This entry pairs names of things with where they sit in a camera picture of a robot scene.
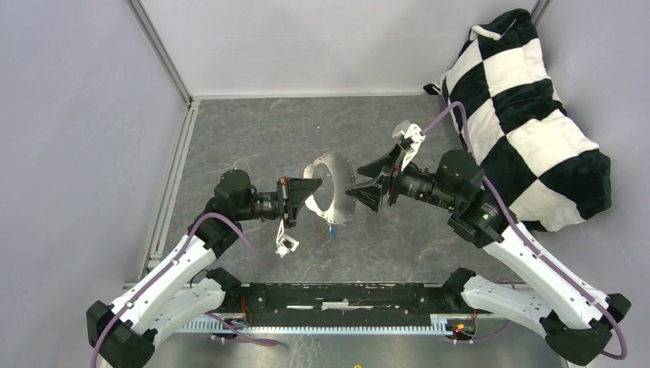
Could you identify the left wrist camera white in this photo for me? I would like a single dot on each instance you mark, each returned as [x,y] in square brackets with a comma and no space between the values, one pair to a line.
[284,243]

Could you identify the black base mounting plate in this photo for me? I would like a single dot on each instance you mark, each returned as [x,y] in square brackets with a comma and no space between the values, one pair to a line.
[268,297]

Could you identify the white slotted cable duct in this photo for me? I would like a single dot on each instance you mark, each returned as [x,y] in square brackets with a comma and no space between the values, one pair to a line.
[204,324]

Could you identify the black white checkered pillow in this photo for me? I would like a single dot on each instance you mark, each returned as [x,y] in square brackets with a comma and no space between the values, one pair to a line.
[547,171]

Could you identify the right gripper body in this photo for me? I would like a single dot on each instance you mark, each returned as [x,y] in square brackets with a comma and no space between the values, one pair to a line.
[394,182]

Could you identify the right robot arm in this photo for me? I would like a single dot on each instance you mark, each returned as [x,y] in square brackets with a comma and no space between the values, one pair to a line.
[576,320]

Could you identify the grey metal key holder plate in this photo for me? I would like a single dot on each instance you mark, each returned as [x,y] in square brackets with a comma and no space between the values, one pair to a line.
[341,207]

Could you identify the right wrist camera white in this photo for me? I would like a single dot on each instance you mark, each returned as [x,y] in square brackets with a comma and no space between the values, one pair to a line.
[409,137]

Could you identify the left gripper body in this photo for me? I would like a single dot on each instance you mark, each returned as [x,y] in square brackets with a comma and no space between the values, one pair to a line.
[281,197]

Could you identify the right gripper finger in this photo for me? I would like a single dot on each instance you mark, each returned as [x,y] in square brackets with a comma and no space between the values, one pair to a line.
[390,161]
[370,195]

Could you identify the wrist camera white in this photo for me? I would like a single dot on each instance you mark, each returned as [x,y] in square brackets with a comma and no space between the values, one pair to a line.
[409,137]
[284,243]

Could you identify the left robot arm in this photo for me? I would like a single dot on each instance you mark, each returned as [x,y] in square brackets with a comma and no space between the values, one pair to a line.
[126,332]

